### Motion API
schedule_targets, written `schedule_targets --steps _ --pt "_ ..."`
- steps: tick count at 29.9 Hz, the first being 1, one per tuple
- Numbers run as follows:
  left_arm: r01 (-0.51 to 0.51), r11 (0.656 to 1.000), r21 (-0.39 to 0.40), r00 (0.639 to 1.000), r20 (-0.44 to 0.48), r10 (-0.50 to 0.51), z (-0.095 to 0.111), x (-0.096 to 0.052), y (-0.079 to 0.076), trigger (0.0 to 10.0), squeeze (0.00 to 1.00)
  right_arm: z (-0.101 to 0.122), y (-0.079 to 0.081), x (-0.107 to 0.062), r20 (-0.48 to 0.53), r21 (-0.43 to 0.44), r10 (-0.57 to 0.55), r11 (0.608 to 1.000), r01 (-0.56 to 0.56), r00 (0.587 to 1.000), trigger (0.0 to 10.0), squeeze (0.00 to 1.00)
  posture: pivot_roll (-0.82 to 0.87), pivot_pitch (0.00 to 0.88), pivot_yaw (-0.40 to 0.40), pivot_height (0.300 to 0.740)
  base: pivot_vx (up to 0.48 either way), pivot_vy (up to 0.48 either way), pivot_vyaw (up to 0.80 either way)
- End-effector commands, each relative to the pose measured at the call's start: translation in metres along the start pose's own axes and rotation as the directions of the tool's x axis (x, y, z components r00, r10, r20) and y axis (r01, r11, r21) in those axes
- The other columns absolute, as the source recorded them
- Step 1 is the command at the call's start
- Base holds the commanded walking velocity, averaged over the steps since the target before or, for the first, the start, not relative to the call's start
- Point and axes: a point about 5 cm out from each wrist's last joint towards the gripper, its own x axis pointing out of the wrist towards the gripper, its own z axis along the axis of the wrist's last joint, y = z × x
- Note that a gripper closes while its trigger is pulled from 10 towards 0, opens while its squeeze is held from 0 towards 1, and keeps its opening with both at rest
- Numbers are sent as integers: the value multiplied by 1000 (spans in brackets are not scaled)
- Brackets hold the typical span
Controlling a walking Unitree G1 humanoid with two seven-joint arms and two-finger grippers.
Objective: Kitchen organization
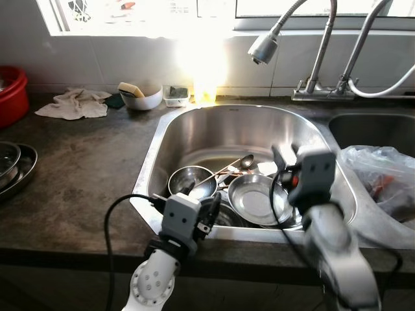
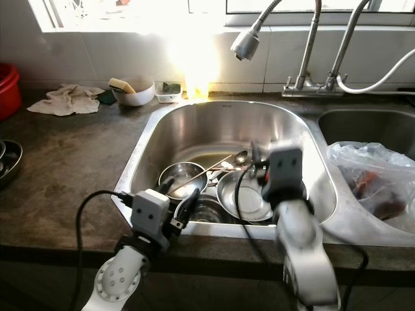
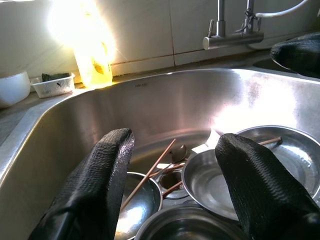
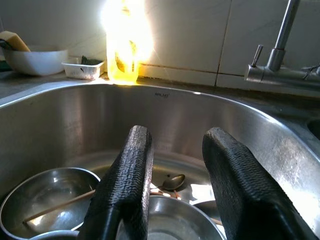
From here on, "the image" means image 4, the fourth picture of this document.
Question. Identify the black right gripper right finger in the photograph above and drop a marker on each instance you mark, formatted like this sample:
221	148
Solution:
245	195

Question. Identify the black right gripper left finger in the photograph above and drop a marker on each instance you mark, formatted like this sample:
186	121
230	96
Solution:
122	190

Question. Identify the shallow stainless steel bowl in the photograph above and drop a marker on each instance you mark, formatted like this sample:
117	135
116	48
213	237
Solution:
175	220

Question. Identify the metal spoon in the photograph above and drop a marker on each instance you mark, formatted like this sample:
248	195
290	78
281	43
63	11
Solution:
172	182

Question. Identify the brown wooden chopstick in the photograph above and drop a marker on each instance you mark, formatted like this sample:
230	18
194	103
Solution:
60	206

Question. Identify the small stainless steel bowl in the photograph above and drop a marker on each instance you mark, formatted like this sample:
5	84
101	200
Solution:
45	190

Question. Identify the stainless steel double sink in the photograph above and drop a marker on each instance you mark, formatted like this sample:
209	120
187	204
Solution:
75	117

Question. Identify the yellow dish soap bottle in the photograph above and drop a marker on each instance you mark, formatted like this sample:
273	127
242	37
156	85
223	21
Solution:
123	65

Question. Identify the small white plastic tray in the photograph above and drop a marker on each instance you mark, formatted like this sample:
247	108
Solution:
80	71

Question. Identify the steel double spout faucet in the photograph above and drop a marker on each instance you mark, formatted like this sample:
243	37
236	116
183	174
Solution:
277	72

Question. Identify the green scrub pad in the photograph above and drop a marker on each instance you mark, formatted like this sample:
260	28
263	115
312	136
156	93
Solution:
91	61

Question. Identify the white ceramic bowl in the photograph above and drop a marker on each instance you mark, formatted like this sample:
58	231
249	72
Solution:
35	62

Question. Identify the dark green scouring cloth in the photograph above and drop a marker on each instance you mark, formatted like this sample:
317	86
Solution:
4	65

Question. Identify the yellow sponge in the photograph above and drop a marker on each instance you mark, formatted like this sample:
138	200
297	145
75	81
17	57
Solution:
17	41

